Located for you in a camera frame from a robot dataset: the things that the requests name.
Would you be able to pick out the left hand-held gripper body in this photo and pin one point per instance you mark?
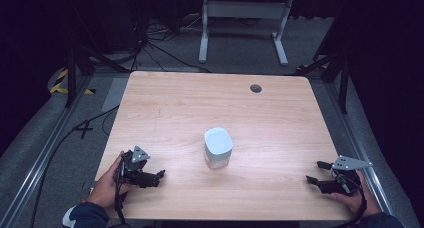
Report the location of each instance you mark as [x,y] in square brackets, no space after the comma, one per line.
[135,169]

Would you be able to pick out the white desk frame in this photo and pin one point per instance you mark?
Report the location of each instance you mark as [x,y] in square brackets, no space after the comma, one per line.
[245,9]

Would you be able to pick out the clear jar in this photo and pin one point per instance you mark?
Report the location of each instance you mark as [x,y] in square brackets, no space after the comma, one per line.
[216,164]

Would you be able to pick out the aluminium floor rail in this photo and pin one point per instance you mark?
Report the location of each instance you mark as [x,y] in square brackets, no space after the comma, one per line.
[356,144]
[40,161]

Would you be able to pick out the person's right hand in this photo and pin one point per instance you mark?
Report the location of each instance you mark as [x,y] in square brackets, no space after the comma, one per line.
[361,199]

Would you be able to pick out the yellow black floor tape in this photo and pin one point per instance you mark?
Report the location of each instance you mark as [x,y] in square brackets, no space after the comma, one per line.
[59,84]

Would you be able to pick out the person's left hand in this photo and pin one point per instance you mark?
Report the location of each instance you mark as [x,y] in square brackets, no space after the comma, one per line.
[106,186]

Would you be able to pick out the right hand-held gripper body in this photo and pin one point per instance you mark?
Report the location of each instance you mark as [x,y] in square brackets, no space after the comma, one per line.
[346,179]

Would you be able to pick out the black metal stand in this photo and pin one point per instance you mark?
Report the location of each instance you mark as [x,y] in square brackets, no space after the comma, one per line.
[343,84]
[71,78]

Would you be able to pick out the white jar lid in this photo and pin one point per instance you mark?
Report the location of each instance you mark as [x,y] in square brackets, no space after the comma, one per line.
[218,144]

